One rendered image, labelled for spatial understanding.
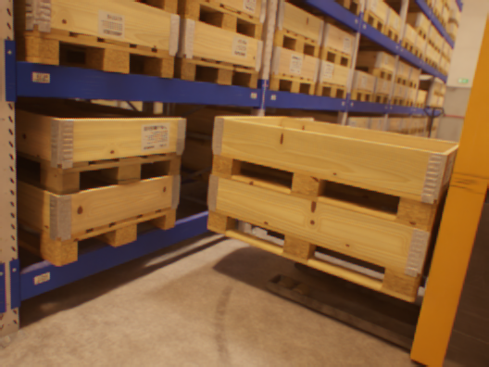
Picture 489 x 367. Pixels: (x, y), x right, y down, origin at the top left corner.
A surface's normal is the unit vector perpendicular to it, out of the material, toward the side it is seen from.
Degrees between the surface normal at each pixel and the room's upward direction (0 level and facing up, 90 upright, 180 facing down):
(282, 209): 90
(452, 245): 90
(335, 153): 90
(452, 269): 90
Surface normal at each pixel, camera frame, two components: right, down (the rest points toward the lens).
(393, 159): -0.55, 0.12
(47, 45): 0.83, 0.21
